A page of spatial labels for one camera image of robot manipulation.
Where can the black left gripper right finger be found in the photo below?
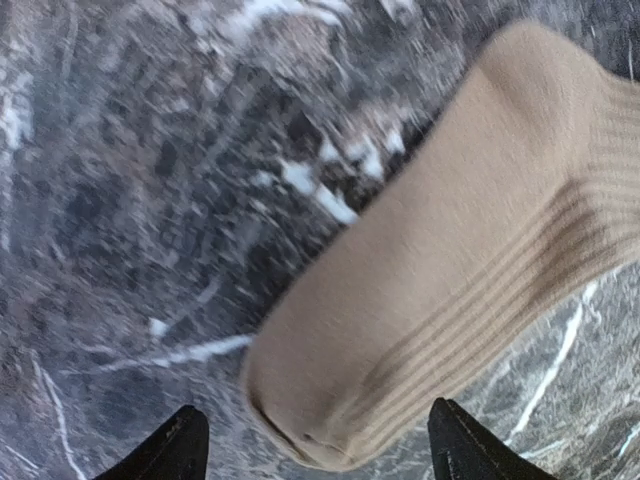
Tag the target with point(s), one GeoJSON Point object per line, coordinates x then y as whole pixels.
{"type": "Point", "coordinates": [463, 449]}

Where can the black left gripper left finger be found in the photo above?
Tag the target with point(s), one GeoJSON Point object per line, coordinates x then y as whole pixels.
{"type": "Point", "coordinates": [177, 450]}

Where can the beige ribbed sock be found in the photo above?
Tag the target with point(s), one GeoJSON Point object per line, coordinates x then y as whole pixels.
{"type": "Point", "coordinates": [526, 189]}

